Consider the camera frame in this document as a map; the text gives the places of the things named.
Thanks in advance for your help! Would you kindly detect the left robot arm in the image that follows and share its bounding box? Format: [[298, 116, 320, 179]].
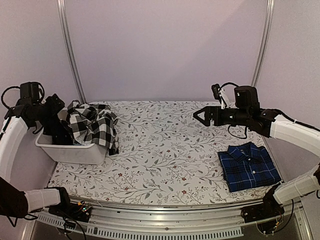
[[0, 81, 75, 227]]

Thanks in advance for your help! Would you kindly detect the aluminium corner post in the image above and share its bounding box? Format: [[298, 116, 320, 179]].
[[251, 0, 275, 87], [56, 0, 87, 103]]

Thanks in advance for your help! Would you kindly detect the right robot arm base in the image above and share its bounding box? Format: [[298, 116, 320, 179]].
[[240, 193, 285, 235]]

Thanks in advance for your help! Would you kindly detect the right aluminium corner post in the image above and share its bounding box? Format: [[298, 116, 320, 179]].
[[251, 0, 275, 87]]

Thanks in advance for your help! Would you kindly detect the folded blue plaid shirt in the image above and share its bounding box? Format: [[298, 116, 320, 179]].
[[217, 142, 282, 193]]

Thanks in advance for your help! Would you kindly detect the left aluminium corner post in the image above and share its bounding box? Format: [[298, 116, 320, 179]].
[[56, 0, 87, 103]]

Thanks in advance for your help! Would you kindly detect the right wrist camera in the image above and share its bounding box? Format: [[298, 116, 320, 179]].
[[211, 83, 230, 109]]

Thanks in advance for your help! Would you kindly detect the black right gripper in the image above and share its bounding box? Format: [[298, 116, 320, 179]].
[[192, 106, 250, 127]]

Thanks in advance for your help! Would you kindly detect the white plastic bin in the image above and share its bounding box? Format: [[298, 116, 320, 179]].
[[35, 109, 107, 165]]

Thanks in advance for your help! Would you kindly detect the black white checkered shirt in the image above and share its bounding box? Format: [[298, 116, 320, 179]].
[[65, 100, 119, 156]]

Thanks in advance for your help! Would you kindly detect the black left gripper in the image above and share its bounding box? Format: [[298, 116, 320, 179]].
[[33, 93, 65, 126]]

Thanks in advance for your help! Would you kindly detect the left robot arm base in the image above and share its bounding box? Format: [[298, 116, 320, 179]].
[[48, 200, 92, 223]]

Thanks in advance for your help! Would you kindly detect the floral patterned table cloth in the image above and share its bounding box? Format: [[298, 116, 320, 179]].
[[48, 101, 269, 206]]

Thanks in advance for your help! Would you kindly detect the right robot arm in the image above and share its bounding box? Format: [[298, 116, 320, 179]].
[[193, 82, 320, 218]]

